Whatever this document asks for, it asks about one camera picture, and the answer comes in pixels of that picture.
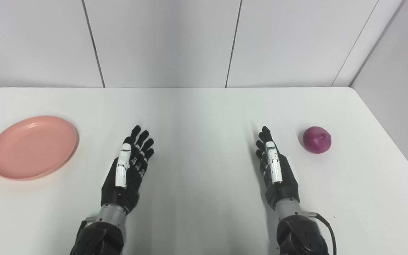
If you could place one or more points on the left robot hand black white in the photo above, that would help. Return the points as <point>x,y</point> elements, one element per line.
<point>128,184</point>

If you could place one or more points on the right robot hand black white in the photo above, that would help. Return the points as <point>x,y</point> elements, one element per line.
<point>282,184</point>

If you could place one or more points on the purple red onion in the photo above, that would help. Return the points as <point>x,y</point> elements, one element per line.
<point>317,140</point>

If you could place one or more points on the pink round plate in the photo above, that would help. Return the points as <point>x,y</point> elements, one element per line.
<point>32,147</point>

